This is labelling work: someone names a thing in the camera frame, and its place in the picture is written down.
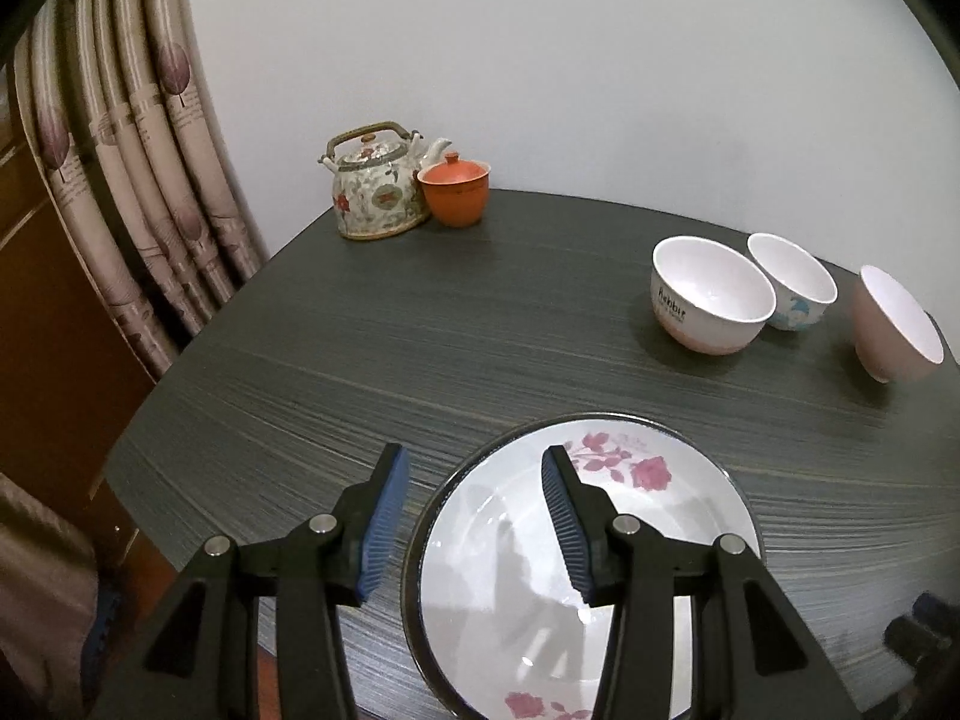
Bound white enamel floral basin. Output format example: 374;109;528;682
400;411;767;720

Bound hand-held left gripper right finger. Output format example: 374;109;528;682
540;445;863;720

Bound floral ceramic teapot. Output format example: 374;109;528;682
316;120;455;242

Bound large pink bowl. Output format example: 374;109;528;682
851;264;946;385

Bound brown wooden cabinet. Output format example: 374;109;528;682
0;101;181;571

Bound small white bowl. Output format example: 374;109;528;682
650;235;777;357

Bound orange lidded cup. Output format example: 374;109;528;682
416;152;491;229

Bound beige patterned curtain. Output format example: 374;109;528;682
11;0;269;380

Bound white plate pink flowers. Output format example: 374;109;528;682
416;420;755;720

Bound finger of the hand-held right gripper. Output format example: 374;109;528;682
910;589;960;637
883;615;955;682

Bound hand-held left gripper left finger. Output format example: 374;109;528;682
105;442;411;720

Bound medium white bowl blue print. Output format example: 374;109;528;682
747;232;839;332

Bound pinkish cloth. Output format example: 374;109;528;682
0;472;102;720

